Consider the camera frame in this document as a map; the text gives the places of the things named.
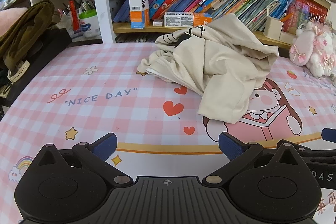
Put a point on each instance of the wooden bookshelf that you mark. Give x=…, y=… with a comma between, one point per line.
x=126, y=27

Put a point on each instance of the long orange white box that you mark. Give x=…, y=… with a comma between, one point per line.
x=183, y=19

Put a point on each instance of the cream pen holder box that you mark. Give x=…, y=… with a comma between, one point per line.
x=273, y=27

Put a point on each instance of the olive green cloth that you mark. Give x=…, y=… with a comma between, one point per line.
x=23, y=27

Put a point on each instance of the tall orange white box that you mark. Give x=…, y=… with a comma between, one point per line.
x=137, y=3

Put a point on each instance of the low cream box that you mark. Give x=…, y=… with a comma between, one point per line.
x=287, y=36

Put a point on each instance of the cream wristwatch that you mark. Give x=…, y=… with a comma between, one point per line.
x=18, y=70

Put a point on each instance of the small white red box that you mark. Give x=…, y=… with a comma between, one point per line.
x=158, y=22

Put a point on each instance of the pink checked tablecloth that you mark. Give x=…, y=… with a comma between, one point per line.
x=105, y=113

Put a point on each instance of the white jar green lid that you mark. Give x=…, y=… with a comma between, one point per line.
x=89, y=26

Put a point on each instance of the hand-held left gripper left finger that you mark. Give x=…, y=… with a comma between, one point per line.
x=106, y=145

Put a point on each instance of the pink white plush toy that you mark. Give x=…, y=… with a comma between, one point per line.
x=315, y=48

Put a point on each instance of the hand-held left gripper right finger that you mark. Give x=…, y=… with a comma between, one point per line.
x=231, y=146

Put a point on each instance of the red firework print book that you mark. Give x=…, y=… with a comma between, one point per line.
x=309, y=11

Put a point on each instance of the red tassel charm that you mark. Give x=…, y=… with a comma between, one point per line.
x=75, y=19

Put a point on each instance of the cream printed t-shirt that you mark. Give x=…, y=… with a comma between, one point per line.
x=218, y=64

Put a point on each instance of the bunch of pens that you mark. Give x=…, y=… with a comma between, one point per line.
x=86, y=5

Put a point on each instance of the pink cloth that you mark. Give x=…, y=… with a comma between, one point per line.
x=10, y=19

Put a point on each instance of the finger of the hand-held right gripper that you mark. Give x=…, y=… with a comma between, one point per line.
x=329, y=134

